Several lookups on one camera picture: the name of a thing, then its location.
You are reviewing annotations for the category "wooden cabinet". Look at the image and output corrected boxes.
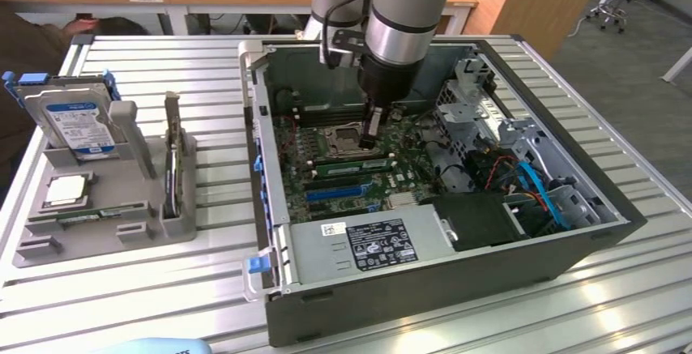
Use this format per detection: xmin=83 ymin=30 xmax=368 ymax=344
xmin=452 ymin=0 xmax=627 ymax=62

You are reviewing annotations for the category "grey parts rack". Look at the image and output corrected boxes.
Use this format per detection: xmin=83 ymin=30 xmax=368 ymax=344
xmin=12 ymin=100 xmax=199 ymax=270

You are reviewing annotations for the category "thin red wire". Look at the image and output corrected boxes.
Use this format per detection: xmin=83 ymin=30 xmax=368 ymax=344
xmin=280 ymin=116 xmax=301 ymax=157

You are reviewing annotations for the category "silver CPU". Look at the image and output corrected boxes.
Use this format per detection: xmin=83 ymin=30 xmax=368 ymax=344
xmin=43 ymin=175 xmax=91 ymax=206

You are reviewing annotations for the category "red orange wire bundle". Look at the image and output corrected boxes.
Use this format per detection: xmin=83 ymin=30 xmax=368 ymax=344
xmin=480 ymin=153 xmax=545 ymax=209

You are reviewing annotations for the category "green installed RAM stick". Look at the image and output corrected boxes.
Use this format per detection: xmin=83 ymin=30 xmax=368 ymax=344
xmin=313 ymin=158 xmax=400 ymax=177

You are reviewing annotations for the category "blue card retainer strip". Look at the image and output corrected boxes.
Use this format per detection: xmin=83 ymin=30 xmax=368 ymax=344
xmin=251 ymin=154 xmax=265 ymax=211

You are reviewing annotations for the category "CPU socket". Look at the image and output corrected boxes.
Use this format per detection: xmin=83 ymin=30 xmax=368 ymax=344
xmin=317 ymin=121 xmax=381 ymax=159

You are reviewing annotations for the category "white table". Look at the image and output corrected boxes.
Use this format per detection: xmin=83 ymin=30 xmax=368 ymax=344
xmin=644 ymin=0 xmax=692 ymax=83

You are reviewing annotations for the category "hard disk with blue label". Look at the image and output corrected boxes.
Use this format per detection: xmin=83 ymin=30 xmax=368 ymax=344
xmin=23 ymin=88 xmax=122 ymax=165

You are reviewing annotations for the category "black open PC case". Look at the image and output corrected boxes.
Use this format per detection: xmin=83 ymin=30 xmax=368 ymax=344
xmin=237 ymin=37 xmax=650 ymax=349

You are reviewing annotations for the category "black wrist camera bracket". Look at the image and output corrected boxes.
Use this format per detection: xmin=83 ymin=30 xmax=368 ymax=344
xmin=330 ymin=28 xmax=366 ymax=70

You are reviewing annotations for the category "graphics card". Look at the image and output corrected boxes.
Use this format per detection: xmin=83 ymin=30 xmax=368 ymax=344
xmin=161 ymin=90 xmax=190 ymax=222

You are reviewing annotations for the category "hard disk in blue caddy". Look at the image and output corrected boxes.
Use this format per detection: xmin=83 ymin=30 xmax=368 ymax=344
xmin=2 ymin=68 xmax=123 ymax=102

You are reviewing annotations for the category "metal disk bay cage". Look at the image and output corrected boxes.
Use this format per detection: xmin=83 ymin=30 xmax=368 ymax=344
xmin=432 ymin=57 xmax=632 ymax=233

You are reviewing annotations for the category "blue expansion slot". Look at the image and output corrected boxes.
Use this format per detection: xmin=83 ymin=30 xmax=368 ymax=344
xmin=305 ymin=185 xmax=376 ymax=203

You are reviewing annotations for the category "blue disk wire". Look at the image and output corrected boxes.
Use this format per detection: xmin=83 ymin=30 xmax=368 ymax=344
xmin=516 ymin=160 xmax=569 ymax=232

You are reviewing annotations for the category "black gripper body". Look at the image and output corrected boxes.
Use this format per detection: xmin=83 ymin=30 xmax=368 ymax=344
xmin=356 ymin=56 xmax=426 ymax=109

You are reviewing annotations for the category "grey power supply with label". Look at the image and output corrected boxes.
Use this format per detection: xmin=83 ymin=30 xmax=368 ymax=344
xmin=288 ymin=207 xmax=452 ymax=287

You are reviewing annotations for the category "black RAM slot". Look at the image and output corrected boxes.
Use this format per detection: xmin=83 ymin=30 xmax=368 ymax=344
xmin=302 ymin=173 xmax=384 ymax=194

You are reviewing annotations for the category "green motherboard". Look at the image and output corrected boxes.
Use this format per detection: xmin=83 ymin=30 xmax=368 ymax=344
xmin=273 ymin=106 xmax=440 ymax=224

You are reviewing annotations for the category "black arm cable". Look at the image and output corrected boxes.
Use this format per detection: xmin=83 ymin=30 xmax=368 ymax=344
xmin=318 ymin=0 xmax=380 ymax=70

